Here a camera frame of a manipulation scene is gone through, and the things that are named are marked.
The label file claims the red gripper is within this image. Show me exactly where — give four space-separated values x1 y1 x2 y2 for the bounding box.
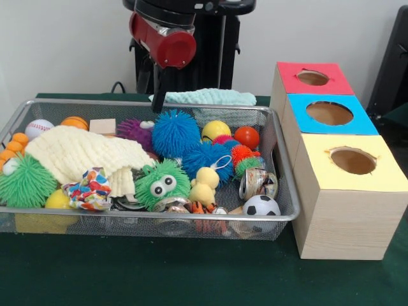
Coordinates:
129 13 197 114

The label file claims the cream waffle cloth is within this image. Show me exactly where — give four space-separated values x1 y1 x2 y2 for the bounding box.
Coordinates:
24 126 154 197

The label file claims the yellow plush toy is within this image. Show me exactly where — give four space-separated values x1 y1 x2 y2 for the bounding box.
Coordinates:
189 166 221 207

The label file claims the orange striped plush tiger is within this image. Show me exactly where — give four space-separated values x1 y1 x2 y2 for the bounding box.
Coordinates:
190 201 228 217

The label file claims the clear mesh bin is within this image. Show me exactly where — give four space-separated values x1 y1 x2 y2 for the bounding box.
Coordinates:
0 99 300 241

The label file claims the wooden box with three holes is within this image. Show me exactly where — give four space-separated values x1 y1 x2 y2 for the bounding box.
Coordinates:
270 62 408 261

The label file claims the purple spiky ball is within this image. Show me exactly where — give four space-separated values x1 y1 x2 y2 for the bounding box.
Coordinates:
117 119 154 152

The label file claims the mint green cloth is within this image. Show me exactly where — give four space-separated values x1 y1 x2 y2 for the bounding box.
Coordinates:
149 88 257 108

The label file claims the yellow-green ball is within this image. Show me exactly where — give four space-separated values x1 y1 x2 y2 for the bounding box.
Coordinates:
201 120 231 142

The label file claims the small orange basketball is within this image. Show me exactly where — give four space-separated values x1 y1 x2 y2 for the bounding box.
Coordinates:
61 116 89 131

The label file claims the large blue spiky ball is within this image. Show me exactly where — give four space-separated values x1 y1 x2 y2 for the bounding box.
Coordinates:
182 142 235 184

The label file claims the green spiky ball with face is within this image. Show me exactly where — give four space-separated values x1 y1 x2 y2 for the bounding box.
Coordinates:
134 159 191 211

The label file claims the red ball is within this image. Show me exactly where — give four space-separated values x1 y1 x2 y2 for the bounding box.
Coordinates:
234 126 261 150

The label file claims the white baseball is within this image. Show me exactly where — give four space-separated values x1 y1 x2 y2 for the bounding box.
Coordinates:
25 119 55 139

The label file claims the multicoloured patterned cloth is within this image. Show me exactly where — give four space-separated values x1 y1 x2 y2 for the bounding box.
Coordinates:
62 167 114 211

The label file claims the small soccer ball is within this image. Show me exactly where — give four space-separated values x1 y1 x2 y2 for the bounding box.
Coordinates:
243 194 281 217

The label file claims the dark green tablecloth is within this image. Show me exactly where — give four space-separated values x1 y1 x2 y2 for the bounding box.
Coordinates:
0 92 408 306

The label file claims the black chair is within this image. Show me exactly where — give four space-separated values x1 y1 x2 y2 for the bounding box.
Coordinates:
367 6 408 128

